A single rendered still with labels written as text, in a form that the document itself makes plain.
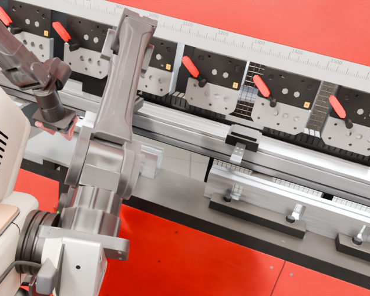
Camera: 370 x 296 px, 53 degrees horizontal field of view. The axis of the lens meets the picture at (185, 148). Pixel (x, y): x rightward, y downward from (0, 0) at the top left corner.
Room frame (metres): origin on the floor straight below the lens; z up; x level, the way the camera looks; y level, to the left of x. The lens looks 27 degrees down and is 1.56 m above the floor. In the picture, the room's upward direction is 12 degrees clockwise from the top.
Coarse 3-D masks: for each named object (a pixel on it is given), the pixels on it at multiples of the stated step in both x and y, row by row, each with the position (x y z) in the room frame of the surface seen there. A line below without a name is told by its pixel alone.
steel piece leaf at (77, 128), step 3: (81, 120) 1.13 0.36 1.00; (84, 120) 1.13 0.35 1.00; (87, 120) 1.14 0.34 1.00; (90, 120) 1.14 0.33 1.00; (78, 123) 1.10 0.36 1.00; (81, 123) 1.11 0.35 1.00; (84, 123) 1.11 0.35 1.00; (87, 123) 1.12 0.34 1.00; (90, 123) 1.12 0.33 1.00; (93, 123) 1.13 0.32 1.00; (75, 126) 1.05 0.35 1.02; (78, 126) 1.05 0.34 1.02; (81, 126) 1.09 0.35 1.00; (90, 126) 1.10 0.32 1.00; (75, 129) 1.05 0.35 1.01; (78, 129) 1.04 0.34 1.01
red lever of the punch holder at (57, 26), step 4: (52, 24) 1.08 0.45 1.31; (56, 24) 1.08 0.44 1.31; (60, 24) 1.10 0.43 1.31; (56, 28) 1.08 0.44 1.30; (60, 28) 1.08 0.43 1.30; (60, 32) 1.08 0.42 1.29; (64, 32) 1.08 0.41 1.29; (60, 36) 1.08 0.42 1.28; (64, 36) 1.07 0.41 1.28; (68, 36) 1.08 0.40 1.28; (64, 40) 1.07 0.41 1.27; (68, 40) 1.08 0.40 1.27; (72, 44) 1.08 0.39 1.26; (76, 44) 1.09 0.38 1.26; (72, 48) 1.06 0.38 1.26; (76, 48) 1.08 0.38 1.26
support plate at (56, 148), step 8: (40, 136) 0.97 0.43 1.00; (48, 136) 0.98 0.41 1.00; (56, 136) 0.99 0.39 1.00; (32, 144) 0.91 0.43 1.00; (40, 144) 0.92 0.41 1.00; (48, 144) 0.93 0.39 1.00; (56, 144) 0.94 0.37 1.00; (64, 144) 0.95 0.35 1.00; (72, 144) 0.96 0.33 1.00; (24, 152) 0.88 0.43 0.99; (32, 152) 0.87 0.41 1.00; (40, 152) 0.88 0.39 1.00; (48, 152) 0.89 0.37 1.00; (56, 152) 0.90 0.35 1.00; (64, 152) 0.91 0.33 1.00; (72, 152) 0.92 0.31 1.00; (48, 160) 0.86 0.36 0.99; (56, 160) 0.86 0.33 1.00; (64, 160) 0.87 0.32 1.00
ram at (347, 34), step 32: (32, 0) 1.14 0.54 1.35; (128, 0) 1.08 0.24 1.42; (160, 0) 1.07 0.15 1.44; (192, 0) 1.05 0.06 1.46; (224, 0) 1.03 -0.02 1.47; (256, 0) 1.02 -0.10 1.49; (288, 0) 1.01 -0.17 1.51; (320, 0) 0.99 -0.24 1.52; (352, 0) 0.98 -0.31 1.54; (160, 32) 1.06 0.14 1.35; (256, 32) 1.02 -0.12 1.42; (288, 32) 1.00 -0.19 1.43; (320, 32) 0.99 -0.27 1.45; (352, 32) 0.97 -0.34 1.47; (288, 64) 1.00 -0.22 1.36
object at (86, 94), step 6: (84, 78) 1.14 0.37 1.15; (90, 78) 1.13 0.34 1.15; (96, 78) 1.13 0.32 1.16; (84, 84) 1.14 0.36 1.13; (90, 84) 1.13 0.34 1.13; (96, 84) 1.13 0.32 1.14; (102, 84) 1.13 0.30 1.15; (84, 90) 1.14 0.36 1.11; (90, 90) 1.13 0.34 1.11; (96, 90) 1.13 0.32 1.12; (102, 90) 1.13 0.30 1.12; (84, 96) 1.15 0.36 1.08; (90, 96) 1.14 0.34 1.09; (96, 96) 1.14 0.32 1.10
